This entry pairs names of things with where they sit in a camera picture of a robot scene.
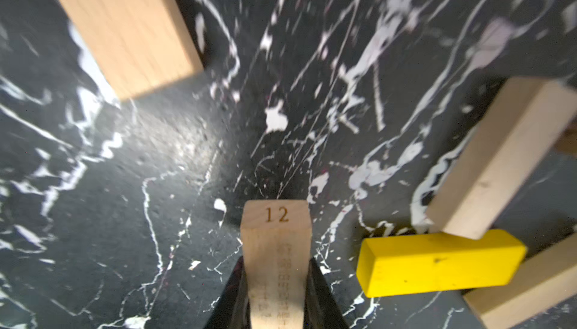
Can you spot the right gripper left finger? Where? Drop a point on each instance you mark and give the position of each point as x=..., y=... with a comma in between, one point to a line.
x=232, y=308

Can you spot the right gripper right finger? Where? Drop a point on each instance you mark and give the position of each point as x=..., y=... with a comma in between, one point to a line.
x=321, y=310

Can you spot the wooden block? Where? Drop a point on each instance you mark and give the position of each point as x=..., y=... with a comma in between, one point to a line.
x=276, y=237
x=523, y=122
x=139, y=45
x=543, y=281

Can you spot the slanted yellow block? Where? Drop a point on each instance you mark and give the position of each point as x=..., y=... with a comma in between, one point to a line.
x=416, y=264

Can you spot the wooden block bottom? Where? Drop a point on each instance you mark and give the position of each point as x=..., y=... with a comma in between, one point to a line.
x=139, y=45

